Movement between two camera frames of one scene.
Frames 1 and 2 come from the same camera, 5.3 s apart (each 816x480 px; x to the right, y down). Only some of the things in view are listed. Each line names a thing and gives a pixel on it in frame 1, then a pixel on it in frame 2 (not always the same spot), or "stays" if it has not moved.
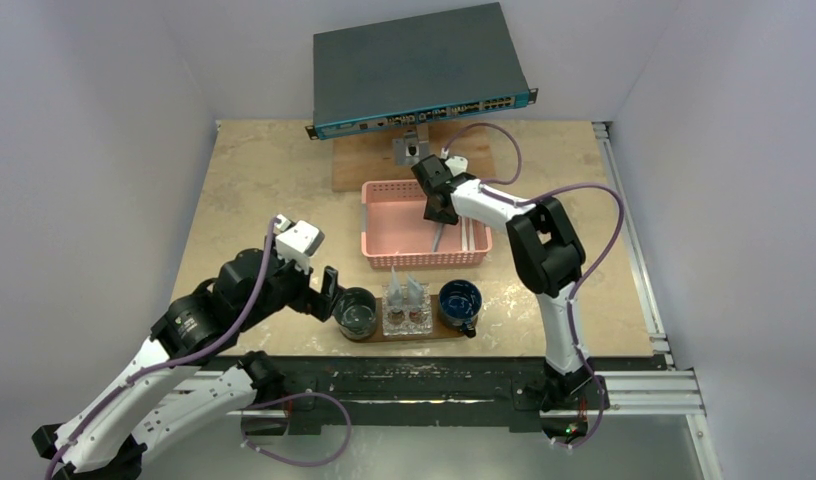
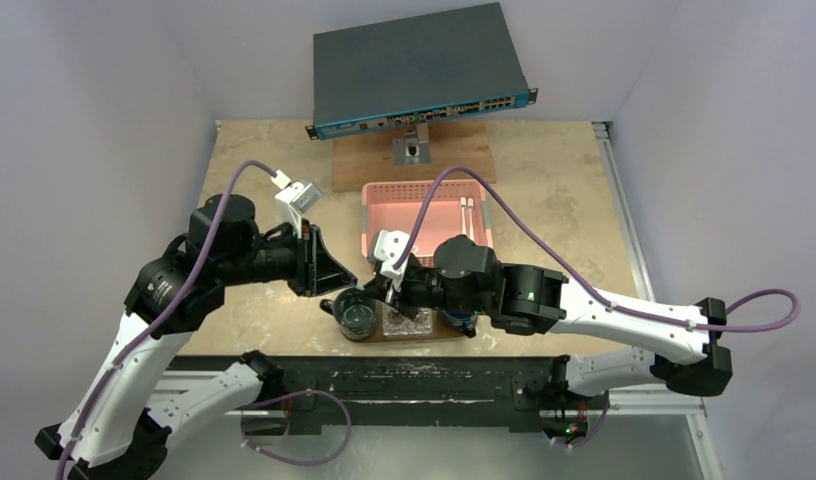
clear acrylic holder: x=406 y=320 stays
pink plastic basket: x=396 y=235 stays
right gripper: x=437 y=198 -> x=395 y=291
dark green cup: x=355 y=313 stays
